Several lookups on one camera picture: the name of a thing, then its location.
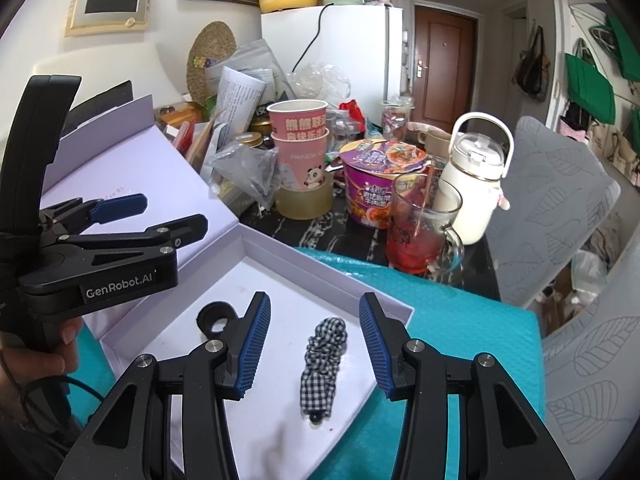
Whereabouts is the rolled printed leaflet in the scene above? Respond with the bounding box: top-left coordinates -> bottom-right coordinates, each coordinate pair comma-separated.
215,65 -> 268,133

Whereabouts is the beige ceramic mug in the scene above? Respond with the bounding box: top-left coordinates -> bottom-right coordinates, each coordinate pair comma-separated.
417,127 -> 453,157

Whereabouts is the white foam board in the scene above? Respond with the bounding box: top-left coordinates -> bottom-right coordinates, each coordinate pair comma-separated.
32,42 -> 181,103

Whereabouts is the teal bubble mailer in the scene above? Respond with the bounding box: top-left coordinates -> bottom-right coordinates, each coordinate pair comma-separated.
65,245 -> 543,480

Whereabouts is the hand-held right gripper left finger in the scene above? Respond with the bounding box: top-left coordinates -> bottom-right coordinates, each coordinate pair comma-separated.
54,291 -> 272,480

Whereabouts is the black power cable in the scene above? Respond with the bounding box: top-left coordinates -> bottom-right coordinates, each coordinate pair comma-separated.
291,2 -> 335,73

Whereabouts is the white lidded gift box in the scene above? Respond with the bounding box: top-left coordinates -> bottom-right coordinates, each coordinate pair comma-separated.
39,94 -> 416,471

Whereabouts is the black flat box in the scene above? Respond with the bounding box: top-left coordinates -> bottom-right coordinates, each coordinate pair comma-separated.
64,80 -> 134,137

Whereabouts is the purple instant noodle bowl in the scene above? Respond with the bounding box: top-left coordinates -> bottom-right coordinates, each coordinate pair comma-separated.
339,139 -> 436,228

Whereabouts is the glass cup with red print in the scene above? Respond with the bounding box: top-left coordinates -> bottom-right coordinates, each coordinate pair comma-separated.
381,100 -> 416,141

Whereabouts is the white plastic bag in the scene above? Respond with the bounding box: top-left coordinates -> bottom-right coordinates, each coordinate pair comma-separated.
570,250 -> 609,292

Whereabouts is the green tote bag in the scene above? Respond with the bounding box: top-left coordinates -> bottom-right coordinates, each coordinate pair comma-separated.
565,40 -> 617,123
590,10 -> 640,82

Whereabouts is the crumpled clear plastic bag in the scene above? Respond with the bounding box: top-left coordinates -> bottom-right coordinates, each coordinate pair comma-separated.
290,62 -> 351,106

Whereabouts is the grey zip pouch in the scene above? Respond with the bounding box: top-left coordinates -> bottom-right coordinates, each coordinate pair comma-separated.
220,40 -> 296,101

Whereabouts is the dark hanging bag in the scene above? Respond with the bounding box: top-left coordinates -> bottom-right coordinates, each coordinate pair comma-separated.
515,25 -> 552,103

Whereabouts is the pink panda paper cup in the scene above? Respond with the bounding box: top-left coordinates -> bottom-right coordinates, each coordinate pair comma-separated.
271,127 -> 333,192

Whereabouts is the brown entrance door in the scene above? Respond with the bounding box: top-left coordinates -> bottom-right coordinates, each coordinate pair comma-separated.
412,2 -> 478,131

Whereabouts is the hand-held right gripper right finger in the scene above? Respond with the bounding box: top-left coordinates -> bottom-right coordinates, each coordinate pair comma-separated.
358,292 -> 576,480

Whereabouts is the glass mug with red drink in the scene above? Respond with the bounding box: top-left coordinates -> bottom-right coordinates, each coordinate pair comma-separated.
385,172 -> 466,276

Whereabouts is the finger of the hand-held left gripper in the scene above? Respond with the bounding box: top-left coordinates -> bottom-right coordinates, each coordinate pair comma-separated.
40,193 -> 149,237
52,213 -> 209,267

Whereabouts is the red snack wrapper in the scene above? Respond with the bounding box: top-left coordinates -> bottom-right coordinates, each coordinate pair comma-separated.
339,100 -> 369,127

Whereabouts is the white refrigerator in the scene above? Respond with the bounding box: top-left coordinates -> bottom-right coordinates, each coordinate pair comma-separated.
260,2 -> 405,126

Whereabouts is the grey transparent plastic bag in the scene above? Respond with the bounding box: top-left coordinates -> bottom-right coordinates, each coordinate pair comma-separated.
207,145 -> 281,213

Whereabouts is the white handled thermos bottle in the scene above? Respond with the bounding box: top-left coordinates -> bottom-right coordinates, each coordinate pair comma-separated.
432,111 -> 516,246

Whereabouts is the person's left hand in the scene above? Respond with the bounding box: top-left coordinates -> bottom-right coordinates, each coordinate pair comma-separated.
0,317 -> 84,378

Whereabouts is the woven straw fan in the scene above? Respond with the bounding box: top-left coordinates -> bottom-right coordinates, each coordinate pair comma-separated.
186,21 -> 237,106

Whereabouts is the clear tape roll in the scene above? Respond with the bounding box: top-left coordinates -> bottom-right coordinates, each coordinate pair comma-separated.
274,174 -> 334,221

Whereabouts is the grey leaf pattern chair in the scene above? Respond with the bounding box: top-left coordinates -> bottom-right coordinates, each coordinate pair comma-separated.
487,115 -> 622,308
542,240 -> 640,480

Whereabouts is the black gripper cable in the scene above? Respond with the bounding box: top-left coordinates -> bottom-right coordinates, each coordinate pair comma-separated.
0,350 -> 108,441

